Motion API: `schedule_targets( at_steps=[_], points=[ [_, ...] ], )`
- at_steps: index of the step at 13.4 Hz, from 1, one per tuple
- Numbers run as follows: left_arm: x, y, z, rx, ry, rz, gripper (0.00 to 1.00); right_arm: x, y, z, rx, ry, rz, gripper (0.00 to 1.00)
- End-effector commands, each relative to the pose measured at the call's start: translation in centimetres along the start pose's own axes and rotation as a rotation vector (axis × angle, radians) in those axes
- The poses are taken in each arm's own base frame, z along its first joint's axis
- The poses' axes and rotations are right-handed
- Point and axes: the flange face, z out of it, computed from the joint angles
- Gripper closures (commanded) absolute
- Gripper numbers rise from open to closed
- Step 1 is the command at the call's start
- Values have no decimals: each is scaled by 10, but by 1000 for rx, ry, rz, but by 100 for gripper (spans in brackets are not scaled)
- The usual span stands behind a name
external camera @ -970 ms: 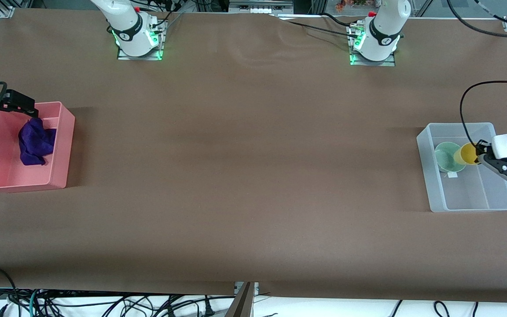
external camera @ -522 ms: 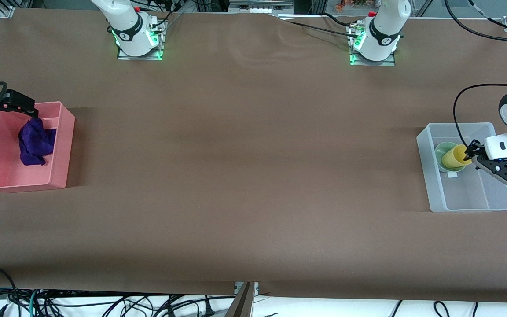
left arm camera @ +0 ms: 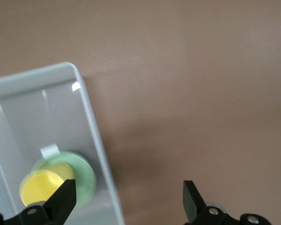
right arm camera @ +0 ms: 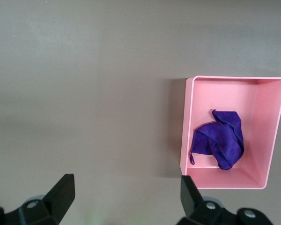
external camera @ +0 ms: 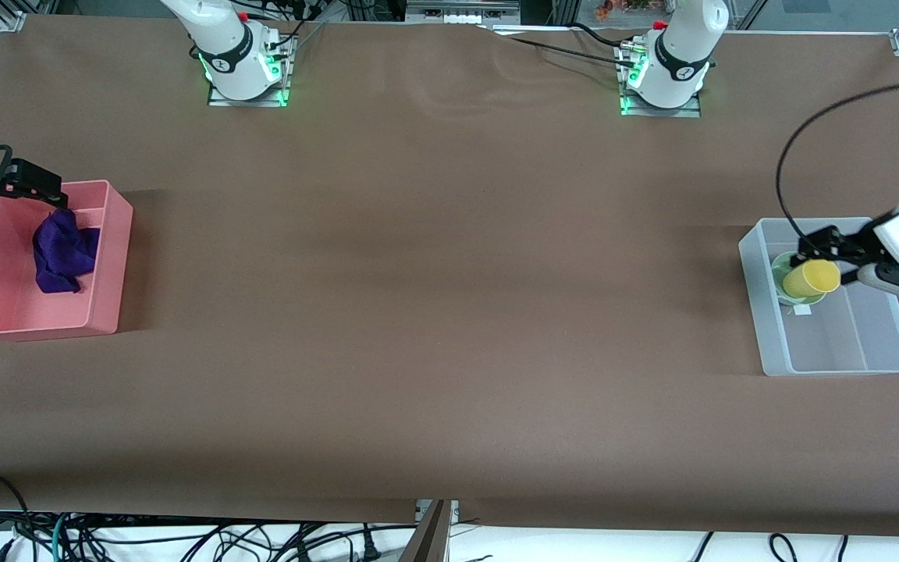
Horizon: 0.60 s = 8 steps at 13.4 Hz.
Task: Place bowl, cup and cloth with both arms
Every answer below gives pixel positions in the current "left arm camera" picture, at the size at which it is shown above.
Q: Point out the translucent white plastic bin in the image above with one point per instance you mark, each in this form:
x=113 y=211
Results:
x=49 y=117

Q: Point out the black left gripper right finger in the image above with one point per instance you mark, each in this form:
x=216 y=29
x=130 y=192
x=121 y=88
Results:
x=193 y=201

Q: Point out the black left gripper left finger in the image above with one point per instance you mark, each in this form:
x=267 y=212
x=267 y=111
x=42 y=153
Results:
x=63 y=201

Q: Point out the yellow cup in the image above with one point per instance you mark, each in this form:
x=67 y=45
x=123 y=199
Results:
x=37 y=187

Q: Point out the brown table cover sheet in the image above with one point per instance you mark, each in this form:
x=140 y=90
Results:
x=201 y=93

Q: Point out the pale green bowl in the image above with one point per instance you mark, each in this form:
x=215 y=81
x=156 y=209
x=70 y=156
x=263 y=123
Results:
x=84 y=178

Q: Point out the small white label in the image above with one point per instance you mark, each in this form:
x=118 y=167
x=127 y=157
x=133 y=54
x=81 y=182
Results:
x=49 y=151

